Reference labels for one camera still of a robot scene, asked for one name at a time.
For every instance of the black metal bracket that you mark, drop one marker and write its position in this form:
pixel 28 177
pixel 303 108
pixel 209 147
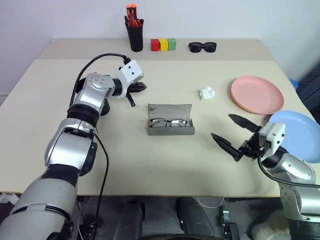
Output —
pixel 228 222

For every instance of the black chair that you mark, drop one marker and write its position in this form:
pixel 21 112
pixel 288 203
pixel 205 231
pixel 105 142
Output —
pixel 311 92

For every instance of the tortoiseshell eyeglasses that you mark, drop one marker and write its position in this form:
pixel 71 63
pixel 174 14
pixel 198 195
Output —
pixel 171 122

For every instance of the black sunglasses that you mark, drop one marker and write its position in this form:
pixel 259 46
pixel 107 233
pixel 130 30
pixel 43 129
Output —
pixel 195 47

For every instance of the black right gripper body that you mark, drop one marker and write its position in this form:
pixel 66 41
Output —
pixel 251 147

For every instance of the grey felt glasses case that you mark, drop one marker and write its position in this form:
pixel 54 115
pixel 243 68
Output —
pixel 170 110

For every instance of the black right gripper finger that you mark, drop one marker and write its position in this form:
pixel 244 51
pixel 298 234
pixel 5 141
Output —
pixel 243 122
pixel 223 143

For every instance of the green wooden block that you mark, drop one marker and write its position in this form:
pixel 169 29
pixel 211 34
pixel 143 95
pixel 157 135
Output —
pixel 172 43

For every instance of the crumpled white paper ball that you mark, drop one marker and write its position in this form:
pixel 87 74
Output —
pixel 207 93

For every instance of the short red marker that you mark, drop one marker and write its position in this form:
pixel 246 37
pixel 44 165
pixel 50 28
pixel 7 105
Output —
pixel 139 23

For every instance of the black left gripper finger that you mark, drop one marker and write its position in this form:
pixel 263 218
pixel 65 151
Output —
pixel 141 85
pixel 140 90

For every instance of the red wooden block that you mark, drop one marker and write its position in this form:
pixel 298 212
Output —
pixel 155 45

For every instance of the dark rounded shape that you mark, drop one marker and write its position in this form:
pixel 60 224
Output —
pixel 195 217
pixel 132 220

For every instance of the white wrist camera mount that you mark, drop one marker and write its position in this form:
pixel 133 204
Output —
pixel 131 71
pixel 273 135

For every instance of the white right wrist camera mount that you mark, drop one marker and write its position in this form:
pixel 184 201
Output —
pixel 273 135

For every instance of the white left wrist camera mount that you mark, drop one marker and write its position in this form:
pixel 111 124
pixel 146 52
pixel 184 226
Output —
pixel 131 71

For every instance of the black pen holder with markers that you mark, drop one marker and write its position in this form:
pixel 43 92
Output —
pixel 136 40

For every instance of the blue plastic plate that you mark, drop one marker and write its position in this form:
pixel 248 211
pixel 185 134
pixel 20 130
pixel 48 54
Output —
pixel 300 130

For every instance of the yellow wooden block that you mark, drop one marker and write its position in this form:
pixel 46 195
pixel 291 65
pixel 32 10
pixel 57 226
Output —
pixel 163 45

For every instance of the pink plastic plate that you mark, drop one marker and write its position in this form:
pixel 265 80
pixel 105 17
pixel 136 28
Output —
pixel 257 95

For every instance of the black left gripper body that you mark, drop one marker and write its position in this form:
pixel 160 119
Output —
pixel 132 88

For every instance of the tall orange capped marker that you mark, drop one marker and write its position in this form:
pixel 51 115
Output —
pixel 131 8

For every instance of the white sneaker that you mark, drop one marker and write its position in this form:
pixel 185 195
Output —
pixel 267 228

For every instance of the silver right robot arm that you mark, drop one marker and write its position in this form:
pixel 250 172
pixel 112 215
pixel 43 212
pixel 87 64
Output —
pixel 297 180

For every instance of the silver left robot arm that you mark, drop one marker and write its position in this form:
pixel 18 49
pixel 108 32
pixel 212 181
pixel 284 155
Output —
pixel 70 150

